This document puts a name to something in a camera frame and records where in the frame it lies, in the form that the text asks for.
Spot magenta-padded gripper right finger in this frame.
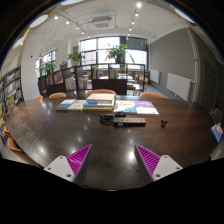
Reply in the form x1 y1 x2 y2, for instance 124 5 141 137
134 144 184 186

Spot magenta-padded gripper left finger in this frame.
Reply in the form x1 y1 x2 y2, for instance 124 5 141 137
43 143 94 188

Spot blue white thin book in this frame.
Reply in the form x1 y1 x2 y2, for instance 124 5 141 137
55 98 77 112

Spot blue red booklet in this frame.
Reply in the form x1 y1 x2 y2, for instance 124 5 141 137
210 122 224 144

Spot purple white book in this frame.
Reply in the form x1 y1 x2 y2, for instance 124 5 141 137
134 100 160 117

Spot light blue yellow book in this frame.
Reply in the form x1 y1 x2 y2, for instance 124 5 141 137
113 99 138 115

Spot brown wooden chair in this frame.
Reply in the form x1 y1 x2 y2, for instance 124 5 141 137
209 107 224 125

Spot thick white book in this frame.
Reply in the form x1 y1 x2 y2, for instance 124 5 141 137
85 92 116 104

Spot large white radiator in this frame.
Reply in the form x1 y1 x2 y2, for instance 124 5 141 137
165 72 194 101

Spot small white radiator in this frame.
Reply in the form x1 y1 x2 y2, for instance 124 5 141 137
148 68 161 84

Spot dark brown shelf unit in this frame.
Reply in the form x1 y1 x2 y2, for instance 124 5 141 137
37 63 146 98

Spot grey door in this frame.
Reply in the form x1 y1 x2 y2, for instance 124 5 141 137
202 58 219 113

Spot small potted plant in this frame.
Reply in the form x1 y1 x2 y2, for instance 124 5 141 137
42 59 58 75

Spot medium potted plant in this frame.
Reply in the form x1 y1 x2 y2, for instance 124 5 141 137
67 50 84 67

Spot side window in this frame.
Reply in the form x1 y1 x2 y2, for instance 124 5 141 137
35 49 57 76

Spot large black-framed window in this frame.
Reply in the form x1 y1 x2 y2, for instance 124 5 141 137
79 36 148 67

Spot large potted plant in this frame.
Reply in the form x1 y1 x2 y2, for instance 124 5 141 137
104 43 129 64

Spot round white ceiling lamps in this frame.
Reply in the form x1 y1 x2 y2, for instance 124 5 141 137
12 0 196 49

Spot ceiling air conditioner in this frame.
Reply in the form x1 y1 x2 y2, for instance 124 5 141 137
91 15 114 30

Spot ceiling spot lights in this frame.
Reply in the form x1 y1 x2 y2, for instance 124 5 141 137
53 1 143 36

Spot black coiled cable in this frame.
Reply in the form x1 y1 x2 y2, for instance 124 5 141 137
99 112 128 123

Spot tall wall bookshelf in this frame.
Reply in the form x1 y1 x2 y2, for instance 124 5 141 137
0 65 25 116

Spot white wall pipe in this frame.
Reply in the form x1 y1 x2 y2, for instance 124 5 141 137
188 28 200 101

